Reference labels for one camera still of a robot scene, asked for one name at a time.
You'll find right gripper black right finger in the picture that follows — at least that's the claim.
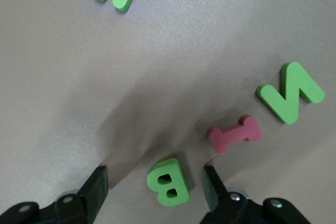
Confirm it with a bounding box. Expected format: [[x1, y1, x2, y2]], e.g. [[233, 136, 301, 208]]
[[201, 165, 312, 224]]

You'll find maroon foam letter I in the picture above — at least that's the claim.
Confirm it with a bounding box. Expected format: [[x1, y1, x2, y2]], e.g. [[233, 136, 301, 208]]
[[208, 114, 262, 154]]

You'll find green foam letter N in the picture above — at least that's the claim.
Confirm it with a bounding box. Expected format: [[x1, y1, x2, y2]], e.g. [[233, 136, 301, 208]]
[[256, 61, 326, 125]]

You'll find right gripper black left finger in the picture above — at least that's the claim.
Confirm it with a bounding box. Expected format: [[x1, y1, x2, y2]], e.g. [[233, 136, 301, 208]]
[[0, 165, 109, 224]]

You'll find green foam letter B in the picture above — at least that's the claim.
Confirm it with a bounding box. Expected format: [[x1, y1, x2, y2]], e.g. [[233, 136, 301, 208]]
[[146, 158, 190, 207]]

